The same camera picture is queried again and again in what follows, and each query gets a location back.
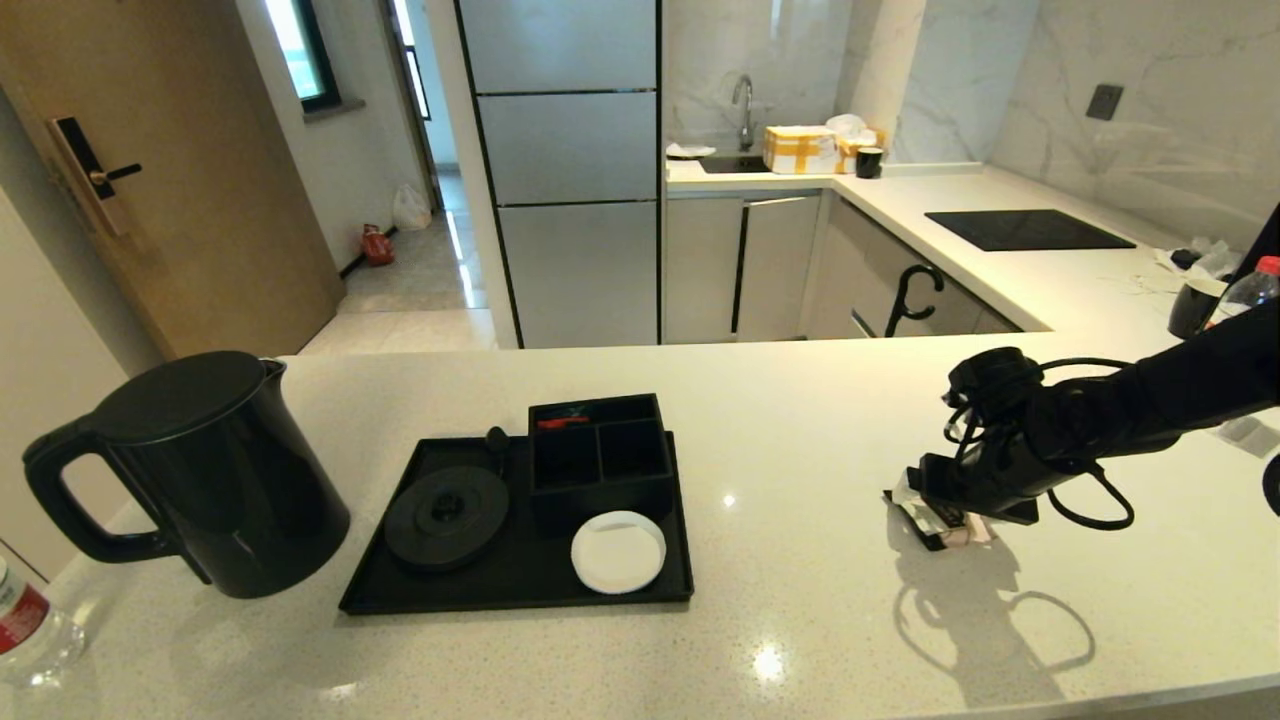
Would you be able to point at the white crumpled tissue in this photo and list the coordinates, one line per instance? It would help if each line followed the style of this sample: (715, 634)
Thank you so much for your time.
(1217, 260)

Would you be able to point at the clear acrylic stand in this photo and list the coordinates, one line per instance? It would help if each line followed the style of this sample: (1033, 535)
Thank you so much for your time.
(1250, 435)

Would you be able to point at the white crumpled bag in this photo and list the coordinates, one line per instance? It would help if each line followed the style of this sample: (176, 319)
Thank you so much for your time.
(847, 125)

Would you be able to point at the black induction cooktop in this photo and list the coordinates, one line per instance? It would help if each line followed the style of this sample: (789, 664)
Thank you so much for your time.
(1027, 230)

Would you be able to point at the black rectangular serving tray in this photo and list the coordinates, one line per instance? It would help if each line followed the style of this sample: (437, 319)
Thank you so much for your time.
(520, 590)

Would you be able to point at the small black gadget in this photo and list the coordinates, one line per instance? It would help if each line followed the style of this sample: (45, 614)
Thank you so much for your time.
(1186, 257)

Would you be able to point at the white shallow dish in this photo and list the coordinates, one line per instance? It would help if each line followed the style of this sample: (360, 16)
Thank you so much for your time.
(691, 151)

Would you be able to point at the black electric kettle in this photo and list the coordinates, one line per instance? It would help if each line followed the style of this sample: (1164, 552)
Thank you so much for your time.
(240, 500)

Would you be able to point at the white round coaster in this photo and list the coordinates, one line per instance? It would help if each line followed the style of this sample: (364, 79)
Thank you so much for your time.
(618, 553)

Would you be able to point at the white tall cabinet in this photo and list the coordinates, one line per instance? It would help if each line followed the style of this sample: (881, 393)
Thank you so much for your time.
(40, 350)

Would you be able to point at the clear water bottle red cap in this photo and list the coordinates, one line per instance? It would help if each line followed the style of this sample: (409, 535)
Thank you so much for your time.
(1255, 285)
(40, 650)

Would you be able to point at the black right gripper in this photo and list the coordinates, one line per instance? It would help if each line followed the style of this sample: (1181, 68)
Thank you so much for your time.
(985, 480)

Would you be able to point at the red bag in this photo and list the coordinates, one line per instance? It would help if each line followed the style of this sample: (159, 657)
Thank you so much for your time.
(378, 246)

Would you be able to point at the red sachet packet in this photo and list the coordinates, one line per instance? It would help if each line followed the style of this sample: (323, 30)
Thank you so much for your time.
(562, 422)

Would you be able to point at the black compartment organizer box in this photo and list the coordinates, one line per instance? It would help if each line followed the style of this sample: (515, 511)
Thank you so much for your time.
(600, 500)

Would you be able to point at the narrow dark framed hallway window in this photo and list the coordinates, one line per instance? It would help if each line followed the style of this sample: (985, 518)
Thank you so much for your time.
(412, 70)

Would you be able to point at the white tea bag packet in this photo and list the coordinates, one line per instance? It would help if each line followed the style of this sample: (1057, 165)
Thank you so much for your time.
(950, 538)

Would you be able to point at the silver refrigerator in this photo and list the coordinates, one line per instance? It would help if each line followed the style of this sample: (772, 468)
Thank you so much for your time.
(570, 150)

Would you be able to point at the dark kitchen sink basin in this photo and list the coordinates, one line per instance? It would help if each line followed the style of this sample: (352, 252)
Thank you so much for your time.
(736, 164)

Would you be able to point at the white plastic bag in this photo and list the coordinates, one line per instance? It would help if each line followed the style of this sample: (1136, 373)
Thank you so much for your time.
(411, 210)

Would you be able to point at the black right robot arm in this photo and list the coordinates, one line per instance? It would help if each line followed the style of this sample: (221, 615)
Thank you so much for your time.
(1180, 400)

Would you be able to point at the black mug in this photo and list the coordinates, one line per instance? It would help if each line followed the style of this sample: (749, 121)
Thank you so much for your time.
(1192, 308)

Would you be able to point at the large yellow taped carton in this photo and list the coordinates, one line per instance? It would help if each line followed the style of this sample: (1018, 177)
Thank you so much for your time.
(801, 150)

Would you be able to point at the chrome kitchen faucet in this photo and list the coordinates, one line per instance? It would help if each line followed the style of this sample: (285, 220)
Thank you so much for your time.
(747, 118)

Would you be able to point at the black round kettle base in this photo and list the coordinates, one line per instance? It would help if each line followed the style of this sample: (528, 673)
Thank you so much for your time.
(447, 520)

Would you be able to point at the black gold door lock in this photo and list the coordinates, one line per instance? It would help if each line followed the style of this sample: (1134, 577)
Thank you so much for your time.
(80, 160)

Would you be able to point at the grey kitchen base cabinets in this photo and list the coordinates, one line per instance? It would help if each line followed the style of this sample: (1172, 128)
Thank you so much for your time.
(780, 268)

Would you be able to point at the small black cup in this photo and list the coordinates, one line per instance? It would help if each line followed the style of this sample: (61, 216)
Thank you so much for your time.
(869, 164)

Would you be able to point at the dark wall socket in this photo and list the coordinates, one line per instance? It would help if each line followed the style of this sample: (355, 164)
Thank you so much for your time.
(1105, 103)

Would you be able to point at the brown wooden door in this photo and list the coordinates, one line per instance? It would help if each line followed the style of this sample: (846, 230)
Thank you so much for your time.
(200, 200)

